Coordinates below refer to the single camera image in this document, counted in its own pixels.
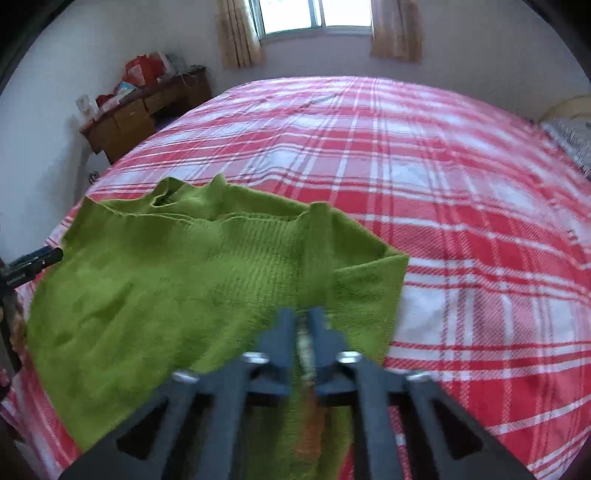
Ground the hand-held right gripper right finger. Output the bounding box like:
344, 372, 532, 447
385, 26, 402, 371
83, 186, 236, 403
307, 305, 536, 480

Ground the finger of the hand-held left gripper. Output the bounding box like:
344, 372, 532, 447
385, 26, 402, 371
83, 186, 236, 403
6, 247, 65, 283

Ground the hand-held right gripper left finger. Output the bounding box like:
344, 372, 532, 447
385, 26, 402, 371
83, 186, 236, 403
60, 307, 301, 480

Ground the green striped knit sweater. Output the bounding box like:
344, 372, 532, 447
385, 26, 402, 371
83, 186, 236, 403
25, 174, 411, 480

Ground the white upright card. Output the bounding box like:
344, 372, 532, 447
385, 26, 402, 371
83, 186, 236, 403
76, 94, 100, 121

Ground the brown wooden desk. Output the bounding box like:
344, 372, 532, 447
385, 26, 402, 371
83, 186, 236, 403
78, 67, 213, 165

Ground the bed with red plaid sheet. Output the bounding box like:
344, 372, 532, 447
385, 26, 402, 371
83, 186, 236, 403
0, 76, 591, 480

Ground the red gift box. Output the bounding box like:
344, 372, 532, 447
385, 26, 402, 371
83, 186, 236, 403
123, 54, 168, 87

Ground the peach curtain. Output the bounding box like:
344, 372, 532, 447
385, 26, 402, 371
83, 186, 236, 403
369, 0, 424, 64
216, 0, 267, 71

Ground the floral grey pillow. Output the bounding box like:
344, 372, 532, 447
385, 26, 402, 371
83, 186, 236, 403
540, 117, 591, 180

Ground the sliding glass window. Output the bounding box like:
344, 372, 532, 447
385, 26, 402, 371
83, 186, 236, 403
249, 0, 376, 45

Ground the cream wooden headboard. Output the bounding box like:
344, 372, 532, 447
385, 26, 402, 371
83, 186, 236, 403
537, 94, 591, 123

